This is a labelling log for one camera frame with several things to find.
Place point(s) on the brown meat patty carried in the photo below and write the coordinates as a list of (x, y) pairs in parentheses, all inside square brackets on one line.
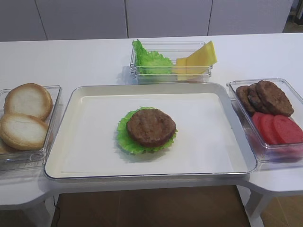
[(151, 127)]

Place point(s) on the green lettuce leaf on tray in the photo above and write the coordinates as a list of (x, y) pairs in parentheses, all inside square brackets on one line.
[(131, 146)]

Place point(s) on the green lettuce in container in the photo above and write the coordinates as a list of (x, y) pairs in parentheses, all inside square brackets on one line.
[(151, 62)]

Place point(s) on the clear lettuce and cheese container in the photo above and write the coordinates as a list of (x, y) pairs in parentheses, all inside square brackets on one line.
[(172, 50)]

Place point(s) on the flat yellow cheese slice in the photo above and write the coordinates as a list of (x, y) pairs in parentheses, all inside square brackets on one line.
[(185, 73)]

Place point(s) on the upright yellow cheese slice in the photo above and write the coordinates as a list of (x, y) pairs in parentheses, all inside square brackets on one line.
[(204, 57)]

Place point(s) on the white rectangular serving tray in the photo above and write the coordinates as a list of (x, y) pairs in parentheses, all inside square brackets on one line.
[(210, 139)]

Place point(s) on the left red tomato slice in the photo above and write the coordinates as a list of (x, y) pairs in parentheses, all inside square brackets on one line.
[(257, 120)]

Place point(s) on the red tomato slice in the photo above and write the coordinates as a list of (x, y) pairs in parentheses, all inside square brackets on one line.
[(287, 131), (267, 130), (257, 120)]

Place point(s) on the middle red tomato slice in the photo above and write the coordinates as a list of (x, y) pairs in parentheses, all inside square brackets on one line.
[(267, 130)]

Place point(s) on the clear right patty tomato container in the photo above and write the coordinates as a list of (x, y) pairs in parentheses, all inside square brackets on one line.
[(263, 151)]

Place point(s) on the upper bun half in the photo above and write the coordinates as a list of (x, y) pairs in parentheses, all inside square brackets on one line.
[(29, 99)]

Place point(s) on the bun half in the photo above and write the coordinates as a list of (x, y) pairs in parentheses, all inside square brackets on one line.
[(29, 99), (23, 132)]

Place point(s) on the front large brown meat patty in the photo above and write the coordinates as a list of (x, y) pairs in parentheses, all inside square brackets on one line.
[(274, 98)]

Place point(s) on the clear left bun container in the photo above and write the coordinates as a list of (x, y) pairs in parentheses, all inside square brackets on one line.
[(33, 158)]

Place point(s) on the middle bun half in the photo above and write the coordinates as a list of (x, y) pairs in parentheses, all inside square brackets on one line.
[(23, 132)]

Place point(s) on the front red tomato slice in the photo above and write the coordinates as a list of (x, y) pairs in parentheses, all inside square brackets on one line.
[(287, 131)]

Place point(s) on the lowest bun half edge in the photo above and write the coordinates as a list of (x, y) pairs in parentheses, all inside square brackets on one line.
[(4, 148)]

